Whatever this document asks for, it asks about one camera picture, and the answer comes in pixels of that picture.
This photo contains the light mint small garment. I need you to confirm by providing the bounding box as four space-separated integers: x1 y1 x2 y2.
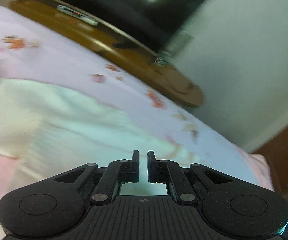
0 79 209 197

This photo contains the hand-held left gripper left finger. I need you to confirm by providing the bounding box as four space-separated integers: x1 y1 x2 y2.
54 150 140 204

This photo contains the clear glass jar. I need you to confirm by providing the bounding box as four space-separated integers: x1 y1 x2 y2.
154 50 175 67

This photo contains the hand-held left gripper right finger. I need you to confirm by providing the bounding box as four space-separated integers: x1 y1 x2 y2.
147 151 233 203

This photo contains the black curved television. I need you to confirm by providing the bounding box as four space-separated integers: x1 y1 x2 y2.
16 0 232 53

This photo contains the wooden TV console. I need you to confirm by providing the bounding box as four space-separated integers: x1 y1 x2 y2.
0 0 205 108

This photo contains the silver set-top box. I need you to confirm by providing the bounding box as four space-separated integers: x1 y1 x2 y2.
57 4 99 26

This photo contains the pink floral bedsheet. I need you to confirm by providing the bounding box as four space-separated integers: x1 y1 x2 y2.
0 5 275 240

